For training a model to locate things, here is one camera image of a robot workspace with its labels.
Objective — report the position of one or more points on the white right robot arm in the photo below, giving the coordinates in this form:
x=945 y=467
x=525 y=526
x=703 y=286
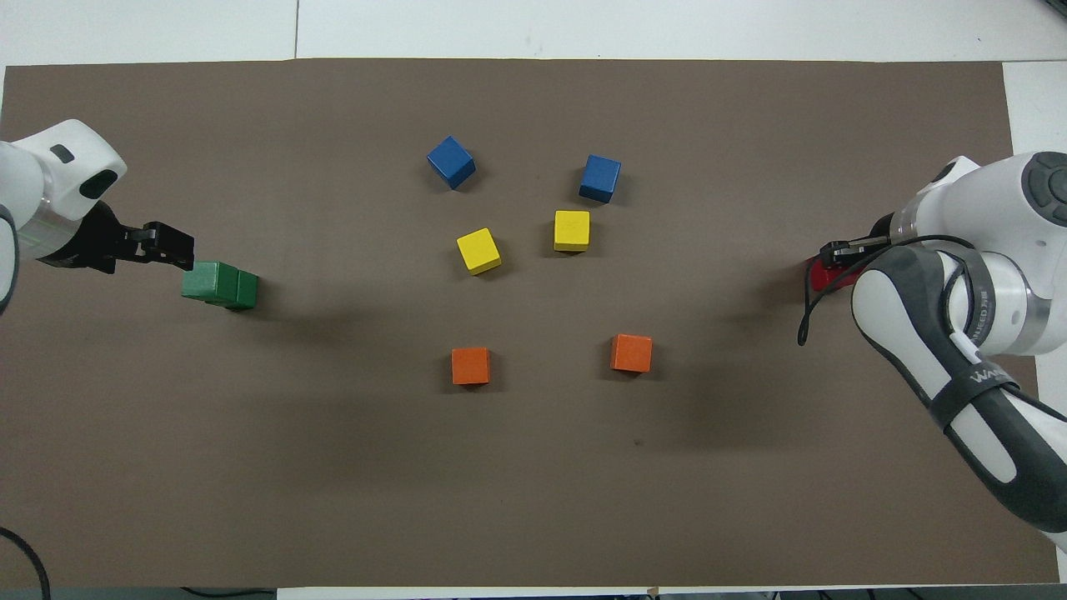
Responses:
x=1000 y=250

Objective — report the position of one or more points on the green wooden cube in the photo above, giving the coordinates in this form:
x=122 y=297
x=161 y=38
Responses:
x=200 y=281
x=247 y=290

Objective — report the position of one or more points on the yellow wooden cube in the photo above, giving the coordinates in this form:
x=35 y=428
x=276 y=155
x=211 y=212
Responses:
x=479 y=251
x=572 y=231

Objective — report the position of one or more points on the brown paper table mat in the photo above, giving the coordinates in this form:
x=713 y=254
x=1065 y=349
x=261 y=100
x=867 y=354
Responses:
x=533 y=500

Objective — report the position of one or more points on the blue wooden cube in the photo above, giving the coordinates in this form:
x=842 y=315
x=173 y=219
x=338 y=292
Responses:
x=451 y=162
x=600 y=178

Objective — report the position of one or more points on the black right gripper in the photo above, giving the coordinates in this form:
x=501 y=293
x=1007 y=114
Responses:
x=884 y=227

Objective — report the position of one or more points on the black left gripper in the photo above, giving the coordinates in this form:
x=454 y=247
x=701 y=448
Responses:
x=92 y=242

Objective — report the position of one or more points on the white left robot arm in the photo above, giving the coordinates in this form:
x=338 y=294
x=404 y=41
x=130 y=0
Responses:
x=50 y=175

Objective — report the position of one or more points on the orange wooden cube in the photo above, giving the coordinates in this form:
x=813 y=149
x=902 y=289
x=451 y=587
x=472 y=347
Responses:
x=631 y=353
x=471 y=366

